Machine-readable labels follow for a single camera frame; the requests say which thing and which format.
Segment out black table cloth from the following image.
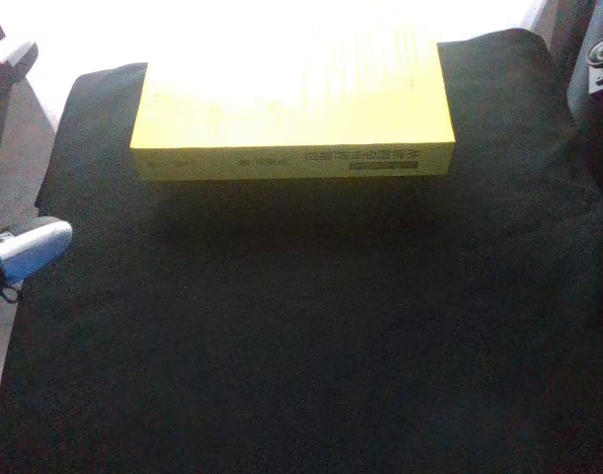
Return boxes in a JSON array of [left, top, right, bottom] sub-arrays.
[[0, 28, 603, 474]]

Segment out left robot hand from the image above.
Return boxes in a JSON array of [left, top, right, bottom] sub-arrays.
[[0, 0, 74, 303]]

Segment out thick yellow book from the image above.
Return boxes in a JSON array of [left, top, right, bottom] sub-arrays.
[[129, 34, 455, 183]]

